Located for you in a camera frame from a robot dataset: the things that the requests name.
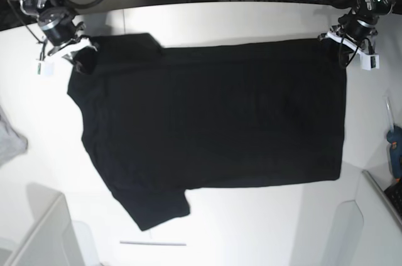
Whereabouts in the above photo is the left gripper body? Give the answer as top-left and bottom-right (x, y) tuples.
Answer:
(318, 16), (379, 56)

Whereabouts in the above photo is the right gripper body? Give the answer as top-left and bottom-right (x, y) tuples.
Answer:
(37, 8), (94, 57)

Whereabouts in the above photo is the black T-shirt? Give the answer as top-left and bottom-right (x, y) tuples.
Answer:
(67, 34), (347, 231)

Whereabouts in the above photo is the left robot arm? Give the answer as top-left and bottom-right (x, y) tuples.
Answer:
(319, 0), (395, 70)

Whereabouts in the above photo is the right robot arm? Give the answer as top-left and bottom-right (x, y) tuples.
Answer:
(7, 0), (99, 75)

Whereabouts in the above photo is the blue glue gun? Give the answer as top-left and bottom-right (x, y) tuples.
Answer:
(383, 96), (401, 182)

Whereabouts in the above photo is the grey cloth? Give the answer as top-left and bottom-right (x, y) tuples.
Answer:
(1, 109), (28, 165)

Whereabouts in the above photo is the black keyboard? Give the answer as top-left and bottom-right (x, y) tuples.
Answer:
(384, 181), (402, 216)

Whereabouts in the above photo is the white left bin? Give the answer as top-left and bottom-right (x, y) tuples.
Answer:
(1, 183), (101, 265)

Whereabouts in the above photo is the white bin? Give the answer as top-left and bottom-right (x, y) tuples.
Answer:
(323, 171), (401, 265)
(1, 183), (101, 265)

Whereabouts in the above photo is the white right bin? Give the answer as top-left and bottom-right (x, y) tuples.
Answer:
(323, 171), (401, 265)

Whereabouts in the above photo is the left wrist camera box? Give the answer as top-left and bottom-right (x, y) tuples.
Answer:
(360, 54), (379, 70)

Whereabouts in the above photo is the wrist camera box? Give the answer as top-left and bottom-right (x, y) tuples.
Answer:
(36, 60), (55, 77)
(360, 54), (379, 70)

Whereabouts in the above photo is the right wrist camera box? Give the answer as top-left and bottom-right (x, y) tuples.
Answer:
(36, 60), (55, 77)

